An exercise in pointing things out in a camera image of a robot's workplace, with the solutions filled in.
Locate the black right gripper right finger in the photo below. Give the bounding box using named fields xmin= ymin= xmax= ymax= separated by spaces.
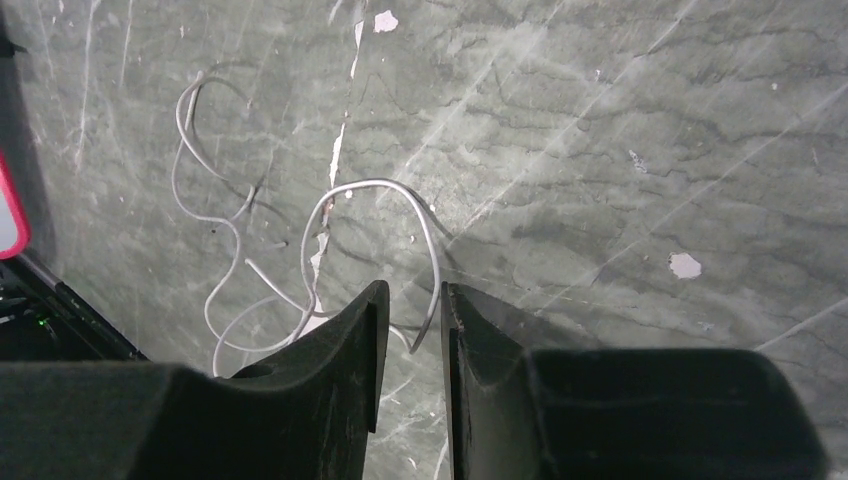
xmin=441 ymin=282 xmax=829 ymax=479

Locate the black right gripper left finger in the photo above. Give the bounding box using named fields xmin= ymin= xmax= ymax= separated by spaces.
xmin=1 ymin=280 xmax=389 ymax=479

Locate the pink framed whiteboard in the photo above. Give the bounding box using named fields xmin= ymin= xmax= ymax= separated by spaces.
xmin=1 ymin=152 xmax=32 ymax=260

